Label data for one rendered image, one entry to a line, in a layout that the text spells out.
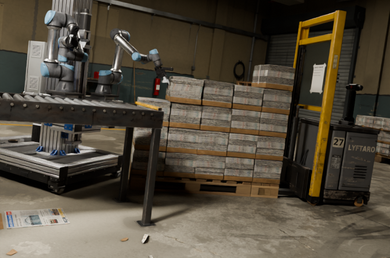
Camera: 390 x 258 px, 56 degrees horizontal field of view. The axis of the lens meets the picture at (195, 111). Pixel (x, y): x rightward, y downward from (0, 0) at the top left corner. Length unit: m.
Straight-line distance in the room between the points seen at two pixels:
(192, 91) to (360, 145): 1.74
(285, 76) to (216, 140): 0.91
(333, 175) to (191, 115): 1.51
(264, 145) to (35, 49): 2.32
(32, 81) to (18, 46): 5.97
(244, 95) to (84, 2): 1.70
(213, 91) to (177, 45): 7.53
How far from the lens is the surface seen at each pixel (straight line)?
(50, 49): 3.19
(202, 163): 3.43
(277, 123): 3.61
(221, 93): 3.39
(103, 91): 3.58
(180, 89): 3.29
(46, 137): 3.64
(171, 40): 10.76
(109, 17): 10.11
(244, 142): 3.51
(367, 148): 3.97
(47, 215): 2.75
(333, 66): 3.64
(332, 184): 3.84
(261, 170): 3.63
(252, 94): 3.49
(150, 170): 2.54
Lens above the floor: 0.99
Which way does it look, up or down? 4 degrees down
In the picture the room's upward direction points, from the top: 7 degrees clockwise
